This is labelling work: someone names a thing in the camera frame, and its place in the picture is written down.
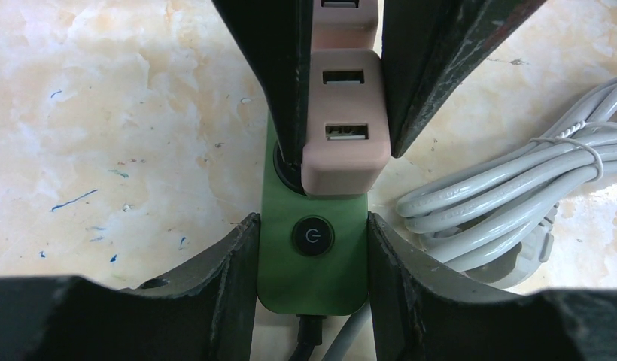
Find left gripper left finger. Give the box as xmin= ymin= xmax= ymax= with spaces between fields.
xmin=0 ymin=214 xmax=260 ymax=360

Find black coiled cable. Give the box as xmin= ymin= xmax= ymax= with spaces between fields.
xmin=287 ymin=314 xmax=324 ymax=361

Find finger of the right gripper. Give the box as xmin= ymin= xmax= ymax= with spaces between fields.
xmin=381 ymin=0 xmax=544 ymax=158
xmin=213 ymin=0 xmax=314 ymax=165

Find green power strip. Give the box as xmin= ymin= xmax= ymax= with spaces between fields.
xmin=257 ymin=119 xmax=368 ymax=316

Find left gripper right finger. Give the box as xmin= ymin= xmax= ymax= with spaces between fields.
xmin=367 ymin=213 xmax=617 ymax=360

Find grey cord of small strip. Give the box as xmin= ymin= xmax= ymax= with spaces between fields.
xmin=321 ymin=74 xmax=617 ymax=361

